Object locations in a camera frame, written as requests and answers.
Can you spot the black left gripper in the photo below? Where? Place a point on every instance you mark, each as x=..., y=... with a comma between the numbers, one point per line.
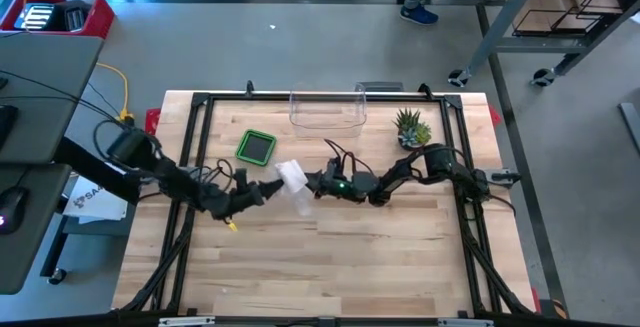
x=247, y=194

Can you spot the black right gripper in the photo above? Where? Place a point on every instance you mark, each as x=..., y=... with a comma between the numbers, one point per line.
x=331, y=182

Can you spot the clear plastic bag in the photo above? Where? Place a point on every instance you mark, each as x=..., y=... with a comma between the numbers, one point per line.
x=304, y=204

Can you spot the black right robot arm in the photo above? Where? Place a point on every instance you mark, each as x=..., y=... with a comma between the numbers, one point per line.
x=400, y=174

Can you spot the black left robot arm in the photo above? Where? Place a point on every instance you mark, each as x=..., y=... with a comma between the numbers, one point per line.
x=175, y=179

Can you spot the clear plastic container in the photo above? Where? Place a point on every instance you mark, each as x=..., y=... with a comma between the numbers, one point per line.
x=325, y=114

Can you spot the succulent in black pot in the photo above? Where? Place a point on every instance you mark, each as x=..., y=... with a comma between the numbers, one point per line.
x=411, y=134

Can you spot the black base beam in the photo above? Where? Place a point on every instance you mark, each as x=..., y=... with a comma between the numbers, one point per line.
x=300, y=323

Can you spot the red tag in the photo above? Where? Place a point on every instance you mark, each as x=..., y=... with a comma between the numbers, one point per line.
x=495, y=117
x=152, y=119

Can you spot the white paper sheets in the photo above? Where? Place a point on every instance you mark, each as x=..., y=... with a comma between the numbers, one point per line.
x=100, y=207

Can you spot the black caster wheel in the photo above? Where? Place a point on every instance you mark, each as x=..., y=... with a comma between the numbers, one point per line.
x=542, y=76
x=456, y=78

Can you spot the dark desk base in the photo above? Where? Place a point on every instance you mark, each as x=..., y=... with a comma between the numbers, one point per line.
x=90, y=228

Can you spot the small grey desk panel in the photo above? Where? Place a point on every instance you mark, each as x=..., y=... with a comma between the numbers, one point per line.
x=47, y=247

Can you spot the red plastic crate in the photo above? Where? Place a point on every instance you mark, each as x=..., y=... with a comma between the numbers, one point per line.
x=102, y=22

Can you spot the large grey desk panel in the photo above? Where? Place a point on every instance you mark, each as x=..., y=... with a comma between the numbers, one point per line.
x=45, y=67

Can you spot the black computer mouse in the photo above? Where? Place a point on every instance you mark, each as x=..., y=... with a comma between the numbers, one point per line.
x=12, y=207

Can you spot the black device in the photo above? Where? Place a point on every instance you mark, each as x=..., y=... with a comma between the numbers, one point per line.
x=70, y=14

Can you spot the silver ribbed device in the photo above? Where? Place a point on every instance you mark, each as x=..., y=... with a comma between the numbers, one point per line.
x=35, y=17

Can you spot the black frame clamp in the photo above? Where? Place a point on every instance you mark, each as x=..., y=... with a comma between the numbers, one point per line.
x=249, y=88
x=425, y=89

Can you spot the silver bracket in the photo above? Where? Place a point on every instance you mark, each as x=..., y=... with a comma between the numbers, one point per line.
x=465, y=322
x=185, y=321

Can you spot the grey metal-frame table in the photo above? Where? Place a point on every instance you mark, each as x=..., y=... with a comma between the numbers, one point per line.
x=502, y=19

